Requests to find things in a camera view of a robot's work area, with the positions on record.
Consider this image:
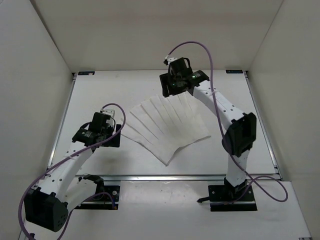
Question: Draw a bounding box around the white pleated skirt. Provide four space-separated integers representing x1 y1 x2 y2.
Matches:
121 92 211 166

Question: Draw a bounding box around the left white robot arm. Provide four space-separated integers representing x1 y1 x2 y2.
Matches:
23 122 123 232

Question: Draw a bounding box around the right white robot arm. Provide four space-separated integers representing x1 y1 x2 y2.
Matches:
159 70 257 200

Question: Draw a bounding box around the right blue corner label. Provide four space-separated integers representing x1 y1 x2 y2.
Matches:
225 69 243 74

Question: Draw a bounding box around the blue corner label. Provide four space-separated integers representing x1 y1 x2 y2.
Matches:
77 71 95 76
225 69 243 74

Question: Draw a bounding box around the left blue corner label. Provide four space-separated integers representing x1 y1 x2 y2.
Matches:
77 71 95 76

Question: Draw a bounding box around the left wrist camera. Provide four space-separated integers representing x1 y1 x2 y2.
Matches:
88 109 116 134

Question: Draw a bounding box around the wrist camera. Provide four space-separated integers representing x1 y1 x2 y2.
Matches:
163 57 193 77
88 109 116 134

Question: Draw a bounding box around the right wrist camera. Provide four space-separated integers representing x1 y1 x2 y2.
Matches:
163 57 193 77

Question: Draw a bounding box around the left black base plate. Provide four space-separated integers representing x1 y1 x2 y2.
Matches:
75 174 121 211

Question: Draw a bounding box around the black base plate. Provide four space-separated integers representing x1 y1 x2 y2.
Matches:
197 185 258 212
75 174 121 211

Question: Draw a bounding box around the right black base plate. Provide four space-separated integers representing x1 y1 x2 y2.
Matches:
197 185 258 212

